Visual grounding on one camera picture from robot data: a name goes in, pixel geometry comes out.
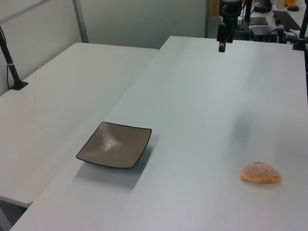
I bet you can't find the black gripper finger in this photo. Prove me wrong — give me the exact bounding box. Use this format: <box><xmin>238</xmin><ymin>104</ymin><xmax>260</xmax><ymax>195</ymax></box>
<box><xmin>217</xmin><ymin>23</ymin><xmax>228</xmax><ymax>53</ymax></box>
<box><xmin>227</xmin><ymin>21</ymin><xmax>236</xmax><ymax>44</ymax></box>

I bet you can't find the black vertical stand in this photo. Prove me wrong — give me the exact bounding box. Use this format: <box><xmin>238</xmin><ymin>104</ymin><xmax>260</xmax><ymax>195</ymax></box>
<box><xmin>244</xmin><ymin>0</ymin><xmax>253</xmax><ymax>27</ymax></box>

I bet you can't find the grey aluminium partition post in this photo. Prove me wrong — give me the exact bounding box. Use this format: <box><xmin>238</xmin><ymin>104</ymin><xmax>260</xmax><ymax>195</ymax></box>
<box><xmin>72</xmin><ymin>0</ymin><xmax>89</xmax><ymax>44</ymax></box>

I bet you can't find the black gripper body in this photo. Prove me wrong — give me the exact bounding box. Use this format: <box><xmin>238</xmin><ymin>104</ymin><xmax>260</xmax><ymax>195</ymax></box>
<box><xmin>220</xmin><ymin>0</ymin><xmax>242</xmax><ymax>25</ymax></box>

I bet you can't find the square brown ceramic plate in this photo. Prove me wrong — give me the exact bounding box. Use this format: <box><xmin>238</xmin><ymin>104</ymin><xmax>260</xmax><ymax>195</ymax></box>
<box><xmin>76</xmin><ymin>121</ymin><xmax>153</xmax><ymax>170</ymax></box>

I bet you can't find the orange sugared bread bun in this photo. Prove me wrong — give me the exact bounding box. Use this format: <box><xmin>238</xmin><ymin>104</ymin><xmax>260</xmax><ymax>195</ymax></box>
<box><xmin>240</xmin><ymin>161</ymin><xmax>282</xmax><ymax>185</ymax></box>

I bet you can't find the black electronics box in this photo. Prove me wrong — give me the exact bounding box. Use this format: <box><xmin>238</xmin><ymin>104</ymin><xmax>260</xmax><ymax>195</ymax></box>
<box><xmin>249</xmin><ymin>25</ymin><xmax>285</xmax><ymax>43</ymax></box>

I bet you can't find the black computer keyboard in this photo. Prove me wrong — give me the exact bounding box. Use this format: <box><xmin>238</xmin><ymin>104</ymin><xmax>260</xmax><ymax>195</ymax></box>
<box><xmin>272</xmin><ymin>10</ymin><xmax>302</xmax><ymax>31</ymax></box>

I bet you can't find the black camera pole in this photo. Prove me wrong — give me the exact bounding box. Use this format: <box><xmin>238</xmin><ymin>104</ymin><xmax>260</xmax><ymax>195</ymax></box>
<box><xmin>292</xmin><ymin>13</ymin><xmax>308</xmax><ymax>51</ymax></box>

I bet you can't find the yellow panel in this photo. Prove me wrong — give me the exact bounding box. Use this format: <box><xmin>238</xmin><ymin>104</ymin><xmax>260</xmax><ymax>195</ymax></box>
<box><xmin>208</xmin><ymin>0</ymin><xmax>223</xmax><ymax>18</ymax></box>

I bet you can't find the black pole with white band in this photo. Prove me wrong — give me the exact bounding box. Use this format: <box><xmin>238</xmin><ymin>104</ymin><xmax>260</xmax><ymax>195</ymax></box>
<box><xmin>0</xmin><ymin>25</ymin><xmax>29</xmax><ymax>91</ymax></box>

